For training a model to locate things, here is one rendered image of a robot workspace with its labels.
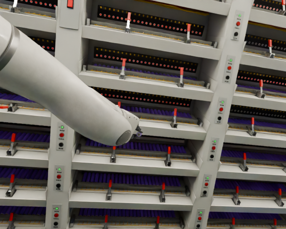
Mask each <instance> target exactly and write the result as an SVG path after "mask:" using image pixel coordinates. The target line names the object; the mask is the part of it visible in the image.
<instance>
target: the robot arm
mask: <svg viewBox="0 0 286 229"><path fill-rule="evenodd" d="M0 87H1V88H3V89H6V90H8V91H11V92H13V93H15V94H18V95H20V96H23V97H25V98H27V99H30V100H32V101H34V102H36V103H38V104H40V105H42V106H43V107H45V108H46V109H47V110H49V111H50V112H51V113H52V114H54V115H55V116H56V117H57V118H58V119H60V120H61V121H62V122H64V123H65V124H66V125H68V126H69V127H70V128H72V129H73V130H75V131H76V132H78V133H80V134H81V135H83V136H85V137H87V138H89V139H91V140H93V141H96V142H99V143H102V144H105V145H109V146H119V145H125V144H126V143H127V142H128V141H129V140H131V139H136V138H137V139H140V138H139V137H138V136H136V135H134V134H133V133H134V131H135V130H136V131H138V132H140V133H143V132H142V131H141V129H140V127H139V126H138V125H139V119H140V116H139V115H133V114H132V113H130V112H128V111H126V110H124V109H121V108H120V107H119V106H118V105H115V104H114V103H112V102H111V101H109V100H108V99H107V98H105V97H104V96H102V95H101V94H100V93H98V92H97V91H95V90H94V89H92V88H90V87H88V86H87V85H86V84H85V83H84V82H83V81H82V80H80V79H79V78H78V77H77V76H76V75H75V74H74V73H72V72H71V71H70V70H69V69H68V68H67V67H65V66H64V65H63V64H62V63H60V62H59V61H58V60H57V59H56V58H54V57H53V56H52V55H51V54H50V53H48V52H47V51H46V50H44V49H43V48H42V47H40V46H39V45H38V44H37V43H35V42H34V41H33V40H32V39H30V38H29V37H28V36H26V35H25V34H24V33H22V32H21V31H20V30H19V29H17V28H16V27H15V26H13V25H12V24H11V23H10V22H8V21H7V20H6V19H4V18H3V17H2V16H0Z"/></svg>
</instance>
